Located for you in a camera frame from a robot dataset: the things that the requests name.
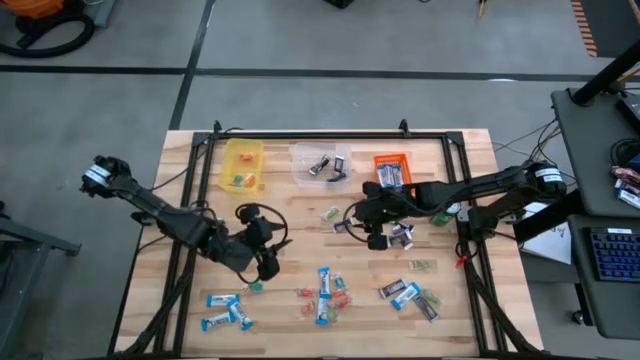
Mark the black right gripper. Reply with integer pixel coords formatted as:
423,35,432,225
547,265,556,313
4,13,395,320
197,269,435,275
360,180,419,236

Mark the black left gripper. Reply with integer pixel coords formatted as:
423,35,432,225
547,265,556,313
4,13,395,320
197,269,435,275
214,202,295,274

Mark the red candy pack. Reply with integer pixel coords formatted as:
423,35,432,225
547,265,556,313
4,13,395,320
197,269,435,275
610,166,640,185

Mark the orange plastic basket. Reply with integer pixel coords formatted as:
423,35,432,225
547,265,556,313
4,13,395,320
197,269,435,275
372,152,415,197

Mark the green soda can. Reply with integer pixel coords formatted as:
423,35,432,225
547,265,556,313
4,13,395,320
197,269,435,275
430,202,462,227

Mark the clear plastic basket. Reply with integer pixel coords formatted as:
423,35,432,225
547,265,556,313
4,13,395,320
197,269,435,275
290,141,353,190

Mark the yellow plastic basket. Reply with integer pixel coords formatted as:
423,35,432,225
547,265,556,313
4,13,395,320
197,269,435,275
218,138,265,195

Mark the black diagonal beam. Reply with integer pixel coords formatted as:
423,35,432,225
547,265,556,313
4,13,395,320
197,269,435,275
513,188,586,244

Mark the white paper sheet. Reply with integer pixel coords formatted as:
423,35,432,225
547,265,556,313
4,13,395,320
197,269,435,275
519,201,573,266

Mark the grey desk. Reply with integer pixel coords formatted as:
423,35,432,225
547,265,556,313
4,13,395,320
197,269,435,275
567,213,640,342
550,85,640,217

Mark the backlit black keyboard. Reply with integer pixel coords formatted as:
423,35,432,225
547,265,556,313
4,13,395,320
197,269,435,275
588,226,640,284

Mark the grey side table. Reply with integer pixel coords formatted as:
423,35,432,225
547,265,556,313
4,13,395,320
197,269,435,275
0,199,82,360

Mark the black slanted pole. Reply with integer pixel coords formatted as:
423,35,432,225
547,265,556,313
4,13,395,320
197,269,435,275
571,38,640,107

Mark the black mat striped edge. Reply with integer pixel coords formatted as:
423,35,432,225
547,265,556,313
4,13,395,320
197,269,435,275
569,0,640,59

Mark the grey metal leg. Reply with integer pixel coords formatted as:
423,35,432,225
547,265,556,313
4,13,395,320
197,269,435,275
93,0,117,29

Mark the orange shop vacuum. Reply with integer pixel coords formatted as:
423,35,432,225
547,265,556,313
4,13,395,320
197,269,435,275
10,0,67,20

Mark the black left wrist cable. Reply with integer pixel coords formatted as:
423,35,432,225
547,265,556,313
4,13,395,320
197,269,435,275
233,201,290,286

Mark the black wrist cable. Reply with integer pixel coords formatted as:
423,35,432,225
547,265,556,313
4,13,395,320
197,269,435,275
233,201,290,286
343,214,374,245

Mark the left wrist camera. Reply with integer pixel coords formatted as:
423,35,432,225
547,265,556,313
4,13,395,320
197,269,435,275
258,252,282,282

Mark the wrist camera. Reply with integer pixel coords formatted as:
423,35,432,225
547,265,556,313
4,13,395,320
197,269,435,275
258,252,282,282
366,232,392,252

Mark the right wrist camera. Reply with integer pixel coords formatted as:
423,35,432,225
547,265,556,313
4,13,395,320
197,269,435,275
366,232,392,252

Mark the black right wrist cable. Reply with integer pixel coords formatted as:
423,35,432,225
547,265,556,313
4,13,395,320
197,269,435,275
343,214,374,245

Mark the black aluminium table frame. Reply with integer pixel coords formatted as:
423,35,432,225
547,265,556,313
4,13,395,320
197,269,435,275
113,119,544,359

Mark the thin black power cable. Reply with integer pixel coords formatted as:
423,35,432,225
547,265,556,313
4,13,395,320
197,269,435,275
149,127,239,196

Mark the black cable bundle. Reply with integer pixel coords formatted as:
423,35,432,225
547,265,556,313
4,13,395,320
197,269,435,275
492,117,564,166

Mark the coiled black cable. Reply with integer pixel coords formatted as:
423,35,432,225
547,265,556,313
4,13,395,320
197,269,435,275
609,137,640,169

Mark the black vacuum hose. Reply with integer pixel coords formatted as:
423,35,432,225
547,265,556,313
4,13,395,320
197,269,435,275
0,10,97,59

